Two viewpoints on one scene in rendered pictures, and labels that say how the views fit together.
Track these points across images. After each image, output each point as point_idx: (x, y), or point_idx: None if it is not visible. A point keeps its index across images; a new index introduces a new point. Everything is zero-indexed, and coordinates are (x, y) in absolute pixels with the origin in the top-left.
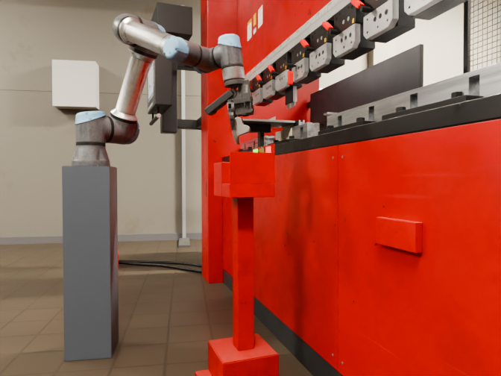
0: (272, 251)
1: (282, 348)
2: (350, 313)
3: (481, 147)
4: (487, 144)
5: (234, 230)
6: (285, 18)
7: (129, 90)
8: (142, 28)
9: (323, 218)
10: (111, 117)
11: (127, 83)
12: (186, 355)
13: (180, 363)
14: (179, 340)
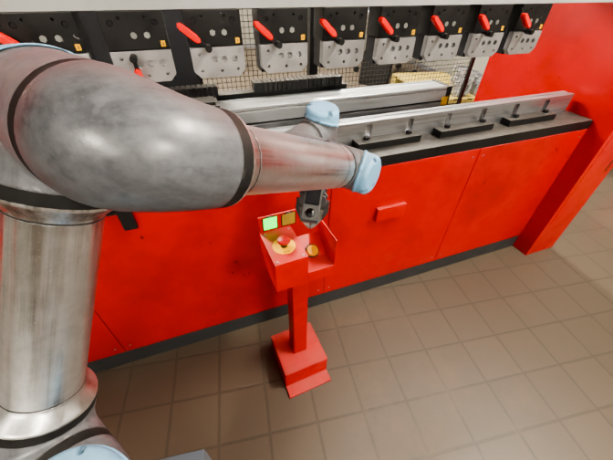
0: (199, 289)
1: (247, 329)
2: (338, 263)
3: (442, 164)
4: (445, 163)
5: (298, 295)
6: None
7: (89, 322)
8: (307, 152)
9: (308, 228)
10: (67, 434)
11: (81, 315)
12: (252, 415)
13: (269, 416)
14: (212, 432)
